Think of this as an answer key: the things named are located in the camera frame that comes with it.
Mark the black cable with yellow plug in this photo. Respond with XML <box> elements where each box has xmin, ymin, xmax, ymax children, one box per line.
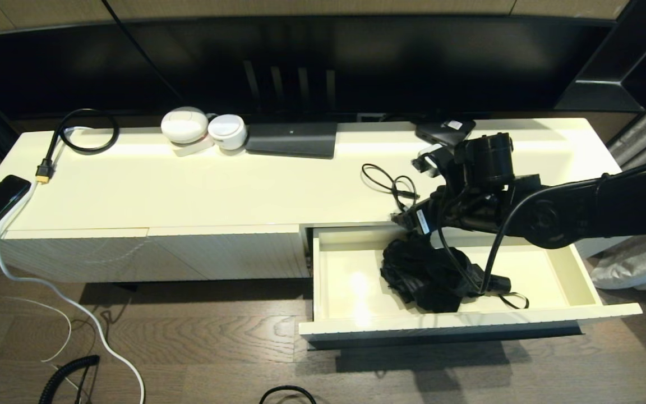
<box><xmin>36</xmin><ymin>109</ymin><xmax>121</xmax><ymax>185</ymax></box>

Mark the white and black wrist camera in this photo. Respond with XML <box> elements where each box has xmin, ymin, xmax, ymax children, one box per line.
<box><xmin>411</xmin><ymin>144</ymin><xmax>448</xmax><ymax>176</ymax></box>

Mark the flat black router box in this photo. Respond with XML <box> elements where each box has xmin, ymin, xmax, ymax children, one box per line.
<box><xmin>245</xmin><ymin>122</ymin><xmax>338</xmax><ymax>159</ymax></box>

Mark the large white round device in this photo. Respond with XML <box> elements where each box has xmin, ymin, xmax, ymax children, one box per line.
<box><xmin>161</xmin><ymin>107</ymin><xmax>210</xmax><ymax>145</ymax></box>

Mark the black cable loop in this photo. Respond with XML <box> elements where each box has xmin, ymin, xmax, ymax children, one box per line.
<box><xmin>259</xmin><ymin>385</ymin><xmax>317</xmax><ymax>404</ymax></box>

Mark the black umbrella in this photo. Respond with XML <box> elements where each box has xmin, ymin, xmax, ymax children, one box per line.
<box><xmin>380</xmin><ymin>233</ymin><xmax>529</xmax><ymax>314</ymax></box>

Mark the black television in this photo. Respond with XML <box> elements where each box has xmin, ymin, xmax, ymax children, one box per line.
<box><xmin>124</xmin><ymin>17</ymin><xmax>618</xmax><ymax>125</ymax></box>

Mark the black coiled cable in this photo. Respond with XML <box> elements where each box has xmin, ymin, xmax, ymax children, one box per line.
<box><xmin>39</xmin><ymin>355</ymin><xmax>101</xmax><ymax>404</ymax></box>

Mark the small white round device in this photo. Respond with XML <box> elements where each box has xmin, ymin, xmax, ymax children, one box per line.
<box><xmin>208</xmin><ymin>114</ymin><xmax>248</xmax><ymax>150</ymax></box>

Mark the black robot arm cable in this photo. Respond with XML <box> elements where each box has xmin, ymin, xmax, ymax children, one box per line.
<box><xmin>435</xmin><ymin>185</ymin><xmax>551</xmax><ymax>298</ymax></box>

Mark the beige card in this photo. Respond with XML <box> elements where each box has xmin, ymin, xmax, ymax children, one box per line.
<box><xmin>172</xmin><ymin>139</ymin><xmax>215</xmax><ymax>157</ymax></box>

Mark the white ribbed drawer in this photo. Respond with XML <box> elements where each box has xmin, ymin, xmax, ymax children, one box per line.
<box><xmin>299</xmin><ymin>221</ymin><xmax>643</xmax><ymax>350</ymax></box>

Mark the thin white cable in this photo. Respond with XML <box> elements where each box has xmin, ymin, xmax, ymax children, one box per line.
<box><xmin>0</xmin><ymin>283</ymin><xmax>72</xmax><ymax>363</ymax></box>

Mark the thin black metal rod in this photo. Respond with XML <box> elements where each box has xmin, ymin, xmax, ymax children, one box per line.
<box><xmin>307</xmin><ymin>330</ymin><xmax>583</xmax><ymax>350</ymax></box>

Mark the small black box with label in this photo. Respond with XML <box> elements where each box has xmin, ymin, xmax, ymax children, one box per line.
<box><xmin>416</xmin><ymin>118</ymin><xmax>476</xmax><ymax>148</ymax></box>

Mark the thin black USB cable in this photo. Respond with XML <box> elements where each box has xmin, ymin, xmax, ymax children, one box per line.
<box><xmin>361</xmin><ymin>163</ymin><xmax>420</xmax><ymax>217</ymax></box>

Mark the black wall shelf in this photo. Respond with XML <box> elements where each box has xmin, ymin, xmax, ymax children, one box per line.
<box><xmin>553</xmin><ymin>0</ymin><xmax>646</xmax><ymax>113</ymax></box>

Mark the white TV cabinet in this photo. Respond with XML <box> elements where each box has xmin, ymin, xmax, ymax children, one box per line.
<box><xmin>0</xmin><ymin>117</ymin><xmax>646</xmax><ymax>284</ymax></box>

